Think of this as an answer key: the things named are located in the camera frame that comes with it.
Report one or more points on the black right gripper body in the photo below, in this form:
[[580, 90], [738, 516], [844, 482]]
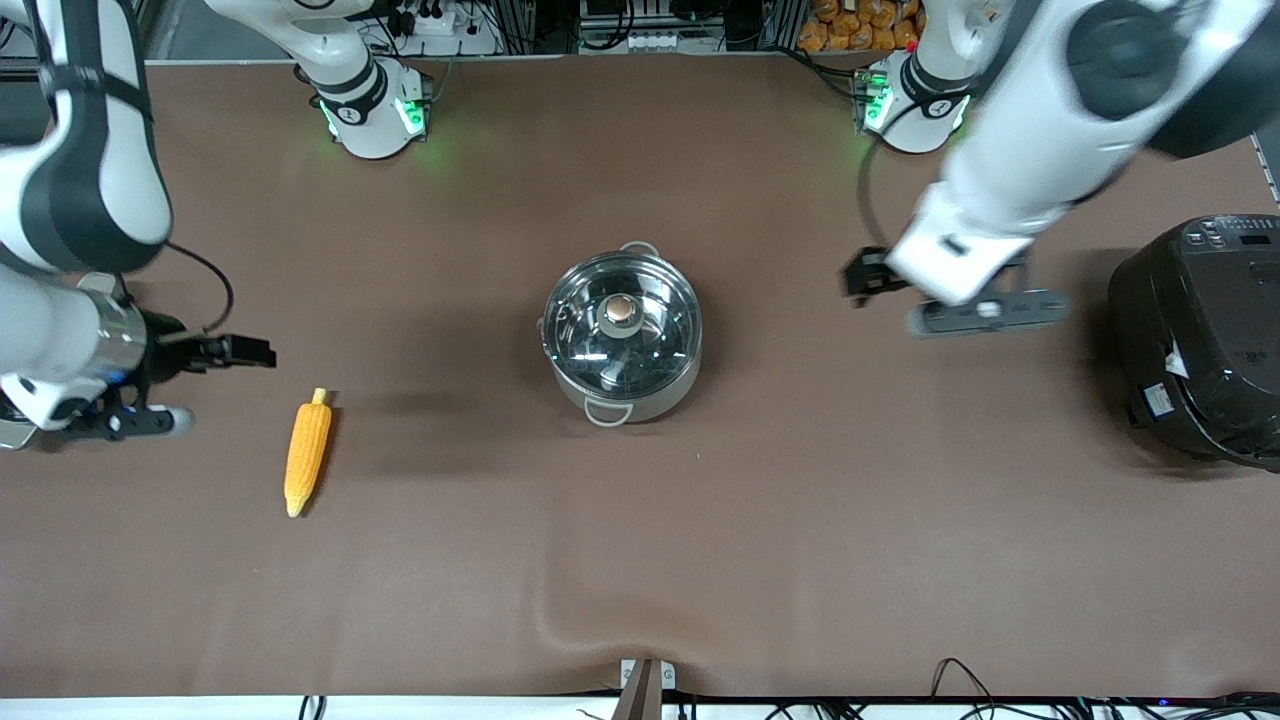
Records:
[[167, 348]]

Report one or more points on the yellow corn cob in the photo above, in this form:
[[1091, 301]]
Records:
[[306, 455]]

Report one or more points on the glass pot lid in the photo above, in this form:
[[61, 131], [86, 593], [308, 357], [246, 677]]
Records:
[[622, 312]]

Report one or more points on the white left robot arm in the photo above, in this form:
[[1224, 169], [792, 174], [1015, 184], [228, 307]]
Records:
[[1050, 130]]

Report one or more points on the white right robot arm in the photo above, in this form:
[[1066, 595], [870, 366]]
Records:
[[90, 180]]

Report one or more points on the steel steamer pot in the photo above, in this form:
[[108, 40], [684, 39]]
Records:
[[12, 438]]

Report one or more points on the stainless steel pot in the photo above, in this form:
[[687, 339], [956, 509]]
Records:
[[660, 400]]

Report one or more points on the bag of orange items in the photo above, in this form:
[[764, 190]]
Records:
[[860, 25]]

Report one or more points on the brown table cloth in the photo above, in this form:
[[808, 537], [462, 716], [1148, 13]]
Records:
[[800, 550]]

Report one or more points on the black rice cooker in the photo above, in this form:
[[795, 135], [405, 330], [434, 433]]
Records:
[[1200, 340]]

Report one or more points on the aluminium profile rail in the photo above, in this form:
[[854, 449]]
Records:
[[1270, 170]]

